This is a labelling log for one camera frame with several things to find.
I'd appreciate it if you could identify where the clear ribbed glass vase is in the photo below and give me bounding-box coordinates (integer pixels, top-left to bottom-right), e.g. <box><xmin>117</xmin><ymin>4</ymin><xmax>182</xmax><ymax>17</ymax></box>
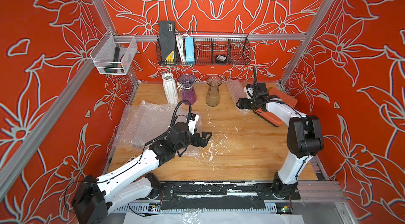
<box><xmin>206</xmin><ymin>75</ymin><xmax>223</xmax><ymax>107</ymax></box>

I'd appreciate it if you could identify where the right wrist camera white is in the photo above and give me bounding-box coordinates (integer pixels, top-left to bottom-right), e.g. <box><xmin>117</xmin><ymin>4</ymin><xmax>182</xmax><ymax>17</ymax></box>
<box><xmin>244</xmin><ymin>85</ymin><xmax>254</xmax><ymax>99</ymax></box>

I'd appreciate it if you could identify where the white coiled cable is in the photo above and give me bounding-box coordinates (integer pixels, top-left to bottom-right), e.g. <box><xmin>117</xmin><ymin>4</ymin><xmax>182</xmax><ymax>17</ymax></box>
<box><xmin>175</xmin><ymin>33</ymin><xmax>190</xmax><ymax>63</ymax></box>

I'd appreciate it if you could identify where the bubble wrapped bundle rear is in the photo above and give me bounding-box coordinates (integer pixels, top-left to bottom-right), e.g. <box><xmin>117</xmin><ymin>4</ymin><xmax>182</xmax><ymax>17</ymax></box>
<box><xmin>226</xmin><ymin>80</ymin><xmax>251</xmax><ymax>115</ymax></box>

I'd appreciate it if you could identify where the clear acrylic wall bin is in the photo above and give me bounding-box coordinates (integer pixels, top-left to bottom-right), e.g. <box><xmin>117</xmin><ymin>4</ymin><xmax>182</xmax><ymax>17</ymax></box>
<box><xmin>90</xmin><ymin>30</ymin><xmax>138</xmax><ymax>75</ymax></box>

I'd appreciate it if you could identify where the dark green handled tool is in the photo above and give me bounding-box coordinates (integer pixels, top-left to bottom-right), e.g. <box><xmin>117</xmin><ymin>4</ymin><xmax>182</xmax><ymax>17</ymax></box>
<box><xmin>104</xmin><ymin>47</ymin><xmax>120</xmax><ymax>73</ymax></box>

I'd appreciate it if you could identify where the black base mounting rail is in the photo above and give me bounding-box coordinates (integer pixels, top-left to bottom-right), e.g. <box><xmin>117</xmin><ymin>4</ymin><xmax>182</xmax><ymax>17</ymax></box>
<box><xmin>136</xmin><ymin>181</ymin><xmax>301</xmax><ymax>211</ymax></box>

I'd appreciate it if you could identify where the orange plastic tool case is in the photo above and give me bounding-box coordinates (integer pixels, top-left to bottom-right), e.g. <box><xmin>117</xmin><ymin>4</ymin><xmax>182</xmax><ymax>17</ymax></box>
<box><xmin>253</xmin><ymin>88</ymin><xmax>301</xmax><ymax>127</ymax></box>

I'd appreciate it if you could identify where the light blue box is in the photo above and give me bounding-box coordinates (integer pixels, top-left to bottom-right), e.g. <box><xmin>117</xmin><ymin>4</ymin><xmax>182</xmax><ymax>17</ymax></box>
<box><xmin>184</xmin><ymin>36</ymin><xmax>195</xmax><ymax>65</ymax></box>

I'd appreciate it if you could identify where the purple blue glass vase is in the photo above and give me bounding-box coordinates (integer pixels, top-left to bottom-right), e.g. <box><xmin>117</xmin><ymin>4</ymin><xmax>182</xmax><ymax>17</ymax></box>
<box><xmin>179</xmin><ymin>73</ymin><xmax>197</xmax><ymax>105</ymax></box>

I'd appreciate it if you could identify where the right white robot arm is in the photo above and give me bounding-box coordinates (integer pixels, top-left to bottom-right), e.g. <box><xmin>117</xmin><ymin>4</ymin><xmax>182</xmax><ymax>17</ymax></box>
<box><xmin>236</xmin><ymin>83</ymin><xmax>324</xmax><ymax>199</ymax></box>

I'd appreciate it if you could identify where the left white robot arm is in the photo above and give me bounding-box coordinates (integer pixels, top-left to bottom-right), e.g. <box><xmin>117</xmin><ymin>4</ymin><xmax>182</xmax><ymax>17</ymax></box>
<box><xmin>71</xmin><ymin>122</ymin><xmax>212</xmax><ymax>224</ymax></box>

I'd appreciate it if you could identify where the black box with yellow label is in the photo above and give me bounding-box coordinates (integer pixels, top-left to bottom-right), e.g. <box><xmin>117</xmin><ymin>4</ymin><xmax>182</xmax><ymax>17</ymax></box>
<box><xmin>158</xmin><ymin>21</ymin><xmax>177</xmax><ymax>64</ymax></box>

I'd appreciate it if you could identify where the white button control box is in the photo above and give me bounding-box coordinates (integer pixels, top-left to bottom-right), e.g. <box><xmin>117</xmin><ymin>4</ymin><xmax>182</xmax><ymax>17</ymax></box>
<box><xmin>125</xmin><ymin>156</ymin><xmax>137</xmax><ymax>164</ymax></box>

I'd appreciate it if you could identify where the black wire wall basket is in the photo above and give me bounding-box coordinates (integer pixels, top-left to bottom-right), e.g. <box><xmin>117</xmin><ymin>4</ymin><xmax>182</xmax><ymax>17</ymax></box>
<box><xmin>156</xmin><ymin>32</ymin><xmax>252</xmax><ymax>66</ymax></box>

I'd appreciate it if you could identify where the white ribbed ceramic vase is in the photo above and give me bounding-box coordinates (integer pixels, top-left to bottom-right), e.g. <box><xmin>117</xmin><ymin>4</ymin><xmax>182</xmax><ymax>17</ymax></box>
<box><xmin>162</xmin><ymin>72</ymin><xmax>179</xmax><ymax>105</ymax></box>

